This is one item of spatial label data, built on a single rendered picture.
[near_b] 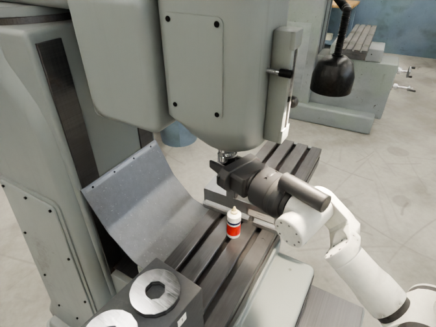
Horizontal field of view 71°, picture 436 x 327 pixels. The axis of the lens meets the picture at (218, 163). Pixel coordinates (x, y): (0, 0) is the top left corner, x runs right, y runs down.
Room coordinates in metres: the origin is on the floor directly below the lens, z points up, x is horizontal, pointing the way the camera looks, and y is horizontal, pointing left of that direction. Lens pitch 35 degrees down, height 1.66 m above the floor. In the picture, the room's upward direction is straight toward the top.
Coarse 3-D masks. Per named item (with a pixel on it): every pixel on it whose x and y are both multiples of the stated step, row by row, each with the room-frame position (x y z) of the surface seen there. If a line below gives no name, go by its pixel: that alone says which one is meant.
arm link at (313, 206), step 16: (288, 176) 0.46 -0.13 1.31; (272, 192) 0.46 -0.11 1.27; (288, 192) 0.44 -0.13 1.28; (304, 192) 0.42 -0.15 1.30; (320, 192) 0.41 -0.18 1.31; (272, 208) 0.44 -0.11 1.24; (288, 208) 0.42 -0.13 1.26; (304, 208) 0.41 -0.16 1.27; (320, 208) 0.39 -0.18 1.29; (288, 224) 0.39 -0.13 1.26; (304, 224) 0.38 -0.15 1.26; (320, 224) 0.40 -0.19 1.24; (288, 240) 0.39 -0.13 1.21; (304, 240) 0.37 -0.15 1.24
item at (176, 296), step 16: (144, 272) 0.36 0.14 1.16; (160, 272) 0.36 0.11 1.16; (176, 272) 0.37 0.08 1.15; (128, 288) 0.33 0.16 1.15; (144, 288) 0.32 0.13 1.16; (160, 288) 0.33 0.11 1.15; (176, 288) 0.32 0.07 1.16; (192, 288) 0.33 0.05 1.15; (112, 304) 0.30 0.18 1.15; (128, 304) 0.30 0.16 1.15; (144, 304) 0.29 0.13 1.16; (160, 304) 0.29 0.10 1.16; (176, 304) 0.30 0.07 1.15; (192, 304) 0.31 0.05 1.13; (96, 320) 0.27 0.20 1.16; (112, 320) 0.27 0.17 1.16; (128, 320) 0.27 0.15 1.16; (144, 320) 0.27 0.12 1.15; (160, 320) 0.27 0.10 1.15; (176, 320) 0.28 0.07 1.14; (192, 320) 0.31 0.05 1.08
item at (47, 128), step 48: (0, 48) 0.70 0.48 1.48; (48, 48) 0.67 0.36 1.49; (0, 96) 0.70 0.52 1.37; (48, 96) 0.65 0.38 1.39; (0, 144) 0.75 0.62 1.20; (48, 144) 0.65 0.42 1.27; (96, 144) 0.73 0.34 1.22; (144, 144) 0.87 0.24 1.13; (48, 192) 0.67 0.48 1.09; (48, 240) 0.70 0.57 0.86; (96, 240) 0.65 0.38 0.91; (48, 288) 0.80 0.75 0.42; (96, 288) 0.63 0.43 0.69
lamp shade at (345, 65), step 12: (324, 60) 0.53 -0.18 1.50; (336, 60) 0.52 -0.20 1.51; (348, 60) 0.52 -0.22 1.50; (324, 72) 0.51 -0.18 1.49; (336, 72) 0.51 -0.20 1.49; (348, 72) 0.51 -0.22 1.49; (312, 84) 0.53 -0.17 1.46; (324, 84) 0.51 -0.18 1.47; (336, 84) 0.50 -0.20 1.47; (348, 84) 0.50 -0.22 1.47; (336, 96) 0.50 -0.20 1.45
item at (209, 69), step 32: (160, 0) 0.56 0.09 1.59; (192, 0) 0.53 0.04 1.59; (224, 0) 0.50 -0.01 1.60; (256, 0) 0.50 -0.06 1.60; (288, 0) 0.60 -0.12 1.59; (192, 32) 0.52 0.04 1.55; (224, 32) 0.50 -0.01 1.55; (256, 32) 0.50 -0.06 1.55; (192, 64) 0.53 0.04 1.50; (224, 64) 0.50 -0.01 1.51; (256, 64) 0.50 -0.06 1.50; (192, 96) 0.53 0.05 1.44; (224, 96) 0.50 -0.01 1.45; (256, 96) 0.51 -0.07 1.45; (192, 128) 0.54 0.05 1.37; (224, 128) 0.50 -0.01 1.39; (256, 128) 0.51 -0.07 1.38
